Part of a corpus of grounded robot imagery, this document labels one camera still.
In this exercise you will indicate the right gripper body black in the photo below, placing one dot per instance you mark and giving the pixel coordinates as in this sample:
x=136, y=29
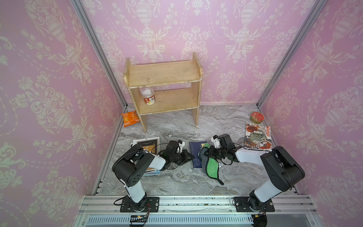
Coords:
x=219, y=153

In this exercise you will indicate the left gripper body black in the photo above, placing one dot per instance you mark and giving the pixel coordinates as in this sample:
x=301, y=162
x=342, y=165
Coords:
x=180, y=158

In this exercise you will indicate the green cloth with black trim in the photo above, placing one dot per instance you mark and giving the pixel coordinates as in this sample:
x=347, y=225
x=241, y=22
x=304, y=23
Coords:
x=210, y=165

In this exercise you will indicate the dark purple book yellow label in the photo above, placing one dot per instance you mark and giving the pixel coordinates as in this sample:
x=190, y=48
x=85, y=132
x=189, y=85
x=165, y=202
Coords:
x=195, y=148

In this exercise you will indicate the black and tan book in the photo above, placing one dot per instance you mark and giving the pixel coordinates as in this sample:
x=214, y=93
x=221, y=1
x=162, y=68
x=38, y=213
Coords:
x=148, y=144

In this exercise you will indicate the red illustrated Chinese book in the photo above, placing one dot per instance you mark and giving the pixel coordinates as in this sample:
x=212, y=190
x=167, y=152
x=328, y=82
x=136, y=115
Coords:
x=258, y=137

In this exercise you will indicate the white book blue swirl cover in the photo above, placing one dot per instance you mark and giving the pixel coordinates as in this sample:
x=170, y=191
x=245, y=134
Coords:
x=151, y=172

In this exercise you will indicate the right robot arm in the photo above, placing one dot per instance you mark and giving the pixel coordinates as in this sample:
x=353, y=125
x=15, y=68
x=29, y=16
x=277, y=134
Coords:
x=283, y=171

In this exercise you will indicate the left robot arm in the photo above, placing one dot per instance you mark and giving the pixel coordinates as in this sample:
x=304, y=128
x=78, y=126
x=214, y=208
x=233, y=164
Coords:
x=130, y=168

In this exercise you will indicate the red round tin can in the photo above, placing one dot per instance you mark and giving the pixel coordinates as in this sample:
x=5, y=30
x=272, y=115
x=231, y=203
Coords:
x=257, y=117

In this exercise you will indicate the orange snack packet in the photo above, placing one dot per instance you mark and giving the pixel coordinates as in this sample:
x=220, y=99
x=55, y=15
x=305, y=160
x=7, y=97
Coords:
x=130, y=118

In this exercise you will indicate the white plastic jar red label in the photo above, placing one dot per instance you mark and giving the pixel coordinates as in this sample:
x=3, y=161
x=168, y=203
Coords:
x=148, y=95

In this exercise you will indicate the wooden two-tier shelf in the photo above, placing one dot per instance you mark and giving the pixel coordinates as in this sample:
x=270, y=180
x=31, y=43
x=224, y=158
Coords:
x=161, y=74

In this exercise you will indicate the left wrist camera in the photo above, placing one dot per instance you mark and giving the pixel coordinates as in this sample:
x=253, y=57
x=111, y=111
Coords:
x=181, y=145

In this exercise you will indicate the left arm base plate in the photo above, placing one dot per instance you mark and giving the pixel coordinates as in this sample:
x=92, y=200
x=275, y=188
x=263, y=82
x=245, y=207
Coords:
x=147, y=204

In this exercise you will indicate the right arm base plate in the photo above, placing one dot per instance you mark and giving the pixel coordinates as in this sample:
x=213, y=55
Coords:
x=247, y=204

